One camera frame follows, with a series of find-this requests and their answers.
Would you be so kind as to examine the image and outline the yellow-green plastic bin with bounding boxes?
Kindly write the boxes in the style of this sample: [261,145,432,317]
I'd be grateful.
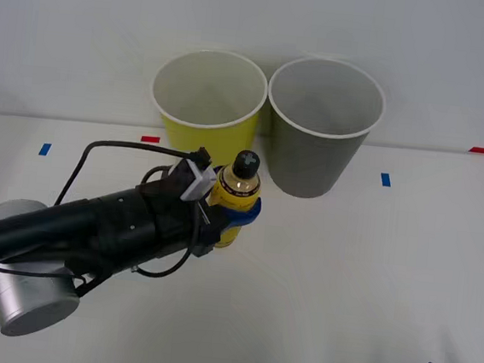
[143,44,273,180]

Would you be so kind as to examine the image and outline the grey plastic bin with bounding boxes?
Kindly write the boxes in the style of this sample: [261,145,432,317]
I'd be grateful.
[257,53,390,207]

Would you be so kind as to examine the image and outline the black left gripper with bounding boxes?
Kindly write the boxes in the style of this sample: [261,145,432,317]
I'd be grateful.
[131,158,267,266]

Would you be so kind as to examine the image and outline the yellow bottle with black cap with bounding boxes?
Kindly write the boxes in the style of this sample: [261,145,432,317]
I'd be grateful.
[204,146,267,253]

